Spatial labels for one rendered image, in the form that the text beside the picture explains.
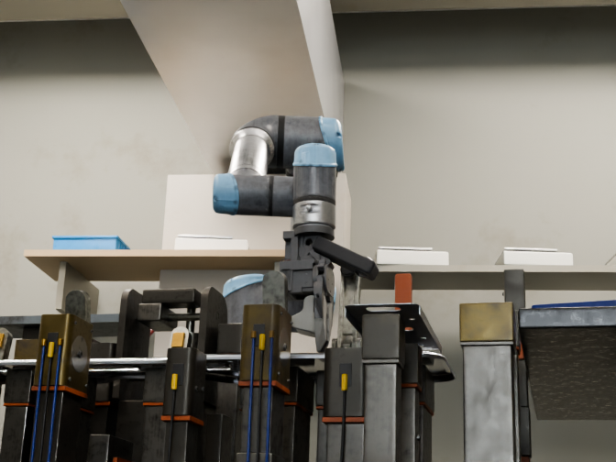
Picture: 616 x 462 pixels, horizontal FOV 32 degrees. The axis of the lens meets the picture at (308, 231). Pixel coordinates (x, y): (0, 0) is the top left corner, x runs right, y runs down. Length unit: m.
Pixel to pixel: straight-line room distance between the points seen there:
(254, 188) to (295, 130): 0.38
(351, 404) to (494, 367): 0.22
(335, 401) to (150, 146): 4.08
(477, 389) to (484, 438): 0.07
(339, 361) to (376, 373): 0.19
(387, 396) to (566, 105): 4.19
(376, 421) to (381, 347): 0.09
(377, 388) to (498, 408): 0.27
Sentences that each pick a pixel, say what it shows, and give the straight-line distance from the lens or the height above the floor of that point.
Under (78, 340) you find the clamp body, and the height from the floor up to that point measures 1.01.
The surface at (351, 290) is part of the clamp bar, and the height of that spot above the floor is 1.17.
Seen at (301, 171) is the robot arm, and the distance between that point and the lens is 1.83.
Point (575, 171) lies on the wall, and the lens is 5.34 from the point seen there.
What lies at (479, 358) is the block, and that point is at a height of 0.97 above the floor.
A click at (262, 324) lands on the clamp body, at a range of 1.59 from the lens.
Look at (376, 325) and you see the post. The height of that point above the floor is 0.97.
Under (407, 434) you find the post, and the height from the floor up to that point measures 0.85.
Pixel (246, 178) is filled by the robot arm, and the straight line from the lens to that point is 1.93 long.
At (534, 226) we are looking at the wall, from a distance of 5.22.
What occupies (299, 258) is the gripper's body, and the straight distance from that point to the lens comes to 1.80.
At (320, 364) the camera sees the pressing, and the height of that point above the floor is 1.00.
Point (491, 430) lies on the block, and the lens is 1.59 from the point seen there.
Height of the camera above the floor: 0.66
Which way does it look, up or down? 18 degrees up
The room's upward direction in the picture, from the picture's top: 2 degrees clockwise
